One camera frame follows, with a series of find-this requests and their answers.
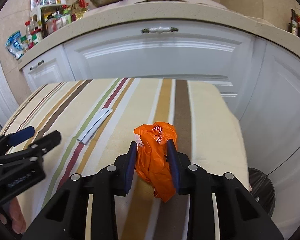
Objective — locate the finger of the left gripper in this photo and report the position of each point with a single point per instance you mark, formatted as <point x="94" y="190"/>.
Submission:
<point x="39" y="147"/>
<point x="14" y="139"/>

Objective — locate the spice rack with bottles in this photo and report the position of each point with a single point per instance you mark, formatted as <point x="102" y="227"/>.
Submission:
<point x="47" y="17"/>

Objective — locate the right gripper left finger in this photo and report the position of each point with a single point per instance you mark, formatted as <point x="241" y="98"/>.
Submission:
<point x="111" y="181"/>

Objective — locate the drawer handle left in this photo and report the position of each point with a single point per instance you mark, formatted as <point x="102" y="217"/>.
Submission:
<point x="37" y="65"/>

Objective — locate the drawer handle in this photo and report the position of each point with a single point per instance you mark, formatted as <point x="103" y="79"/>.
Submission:
<point x="159" y="30"/>
<point x="37" y="65"/>

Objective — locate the striped tablecloth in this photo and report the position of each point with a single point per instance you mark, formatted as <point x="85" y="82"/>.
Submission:
<point x="207" y="131"/>

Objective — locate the beige countertop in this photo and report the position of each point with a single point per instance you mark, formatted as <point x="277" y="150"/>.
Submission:
<point x="164" y="11"/>

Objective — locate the drawer handle centre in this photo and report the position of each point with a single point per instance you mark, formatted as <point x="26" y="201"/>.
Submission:
<point x="159" y="30"/>

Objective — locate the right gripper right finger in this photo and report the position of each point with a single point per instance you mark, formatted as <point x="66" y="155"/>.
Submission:
<point x="190" y="179"/>

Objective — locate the orange plastic bag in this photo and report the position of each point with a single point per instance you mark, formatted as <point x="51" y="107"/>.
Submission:
<point x="151" y="163"/>

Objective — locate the black trash bin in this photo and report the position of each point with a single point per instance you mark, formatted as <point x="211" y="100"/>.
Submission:
<point x="262" y="190"/>

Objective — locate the white kitchen cabinets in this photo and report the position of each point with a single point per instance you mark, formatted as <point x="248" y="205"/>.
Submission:
<point x="258" y="80"/>

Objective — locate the blue white snack bag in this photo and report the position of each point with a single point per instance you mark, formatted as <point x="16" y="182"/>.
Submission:
<point x="14" y="45"/>

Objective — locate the small white paper box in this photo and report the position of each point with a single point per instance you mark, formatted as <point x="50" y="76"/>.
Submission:
<point x="93" y="125"/>

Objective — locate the dark sauce bottle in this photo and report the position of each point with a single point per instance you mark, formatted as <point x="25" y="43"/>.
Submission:
<point x="294" y="23"/>

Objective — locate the person's hand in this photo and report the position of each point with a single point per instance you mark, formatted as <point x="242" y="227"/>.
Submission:
<point x="16" y="216"/>

